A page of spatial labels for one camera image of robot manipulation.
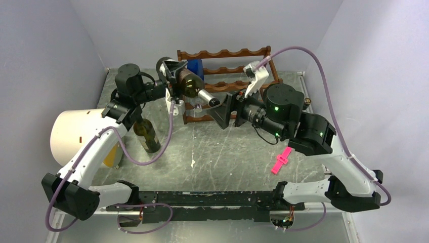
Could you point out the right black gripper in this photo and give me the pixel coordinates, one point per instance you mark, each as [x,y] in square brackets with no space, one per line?
[221,114]

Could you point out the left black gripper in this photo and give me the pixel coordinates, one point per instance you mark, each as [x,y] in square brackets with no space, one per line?
[171,69]

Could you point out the blue square glass bottle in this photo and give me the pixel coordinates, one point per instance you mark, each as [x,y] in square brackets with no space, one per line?
[196,66]

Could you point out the labelled green wine bottle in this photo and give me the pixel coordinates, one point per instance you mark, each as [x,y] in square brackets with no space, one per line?
[192,86]

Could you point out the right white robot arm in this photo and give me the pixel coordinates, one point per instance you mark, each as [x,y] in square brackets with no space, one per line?
[350,188]

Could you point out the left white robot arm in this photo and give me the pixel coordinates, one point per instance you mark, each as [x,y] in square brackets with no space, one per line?
[125,107]

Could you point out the wooden wine rack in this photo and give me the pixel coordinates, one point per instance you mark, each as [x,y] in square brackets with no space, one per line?
[223,86]

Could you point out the dark green wine bottle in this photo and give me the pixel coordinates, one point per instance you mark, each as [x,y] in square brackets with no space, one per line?
[146,135]

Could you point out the clear square liquor bottle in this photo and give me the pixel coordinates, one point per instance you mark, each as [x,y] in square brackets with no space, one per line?
[307,102]

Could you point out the pink plastic clip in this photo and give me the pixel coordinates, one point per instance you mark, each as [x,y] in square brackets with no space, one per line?
[281,160]

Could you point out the white orange cylinder drum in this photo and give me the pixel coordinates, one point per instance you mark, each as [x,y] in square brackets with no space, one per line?
[72,129]

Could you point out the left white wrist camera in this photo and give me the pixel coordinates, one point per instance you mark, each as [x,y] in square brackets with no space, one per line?
[176,106]

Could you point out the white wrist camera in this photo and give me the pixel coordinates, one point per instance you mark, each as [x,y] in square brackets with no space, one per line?
[176,106]
[257,75]

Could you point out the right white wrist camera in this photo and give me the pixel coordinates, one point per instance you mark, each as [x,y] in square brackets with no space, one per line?
[257,75]

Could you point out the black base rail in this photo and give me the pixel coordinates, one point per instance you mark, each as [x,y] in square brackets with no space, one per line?
[161,206]

